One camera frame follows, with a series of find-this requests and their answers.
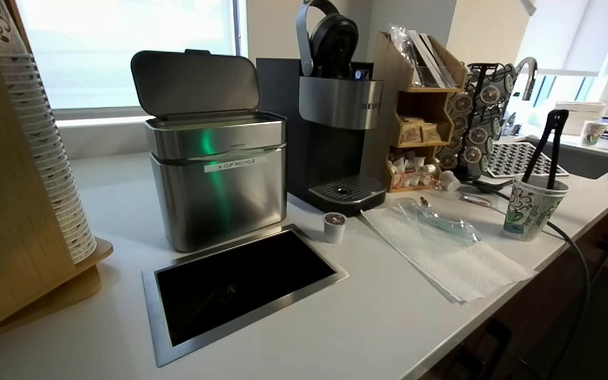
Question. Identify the green printed paper cup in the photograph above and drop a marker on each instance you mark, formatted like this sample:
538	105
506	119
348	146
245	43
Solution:
533	212

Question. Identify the black straw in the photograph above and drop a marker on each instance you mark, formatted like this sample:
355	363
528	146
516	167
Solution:
556	133

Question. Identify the small printed paper cup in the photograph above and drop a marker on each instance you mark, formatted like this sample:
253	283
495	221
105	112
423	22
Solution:
594	131

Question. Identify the wooden cup dispenser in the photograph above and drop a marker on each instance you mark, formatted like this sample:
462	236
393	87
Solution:
0	212

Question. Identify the loose white coffee pod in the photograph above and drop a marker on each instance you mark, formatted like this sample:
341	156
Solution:
335	226

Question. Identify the black silver coffee machine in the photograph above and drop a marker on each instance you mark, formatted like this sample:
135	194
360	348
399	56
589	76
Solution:
333	140

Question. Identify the stainless steel lidded bin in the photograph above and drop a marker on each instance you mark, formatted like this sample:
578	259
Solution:
211	191

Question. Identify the steel framed counter chute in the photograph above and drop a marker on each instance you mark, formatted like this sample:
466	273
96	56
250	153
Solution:
241	280

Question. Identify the wooden condiment organizer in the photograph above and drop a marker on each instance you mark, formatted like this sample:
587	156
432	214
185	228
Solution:
417	133

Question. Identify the clear plastic wrapper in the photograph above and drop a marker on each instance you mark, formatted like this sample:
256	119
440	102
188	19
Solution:
442	221

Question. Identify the black white patterned tray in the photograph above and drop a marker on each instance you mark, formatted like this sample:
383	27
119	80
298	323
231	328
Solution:
522	159

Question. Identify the chrome faucet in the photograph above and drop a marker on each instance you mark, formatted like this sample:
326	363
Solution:
526	66

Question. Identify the stacked white paper cups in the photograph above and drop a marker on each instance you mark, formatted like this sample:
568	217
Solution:
44	154

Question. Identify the steel sink basin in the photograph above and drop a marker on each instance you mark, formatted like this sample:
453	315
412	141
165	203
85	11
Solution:
589	161

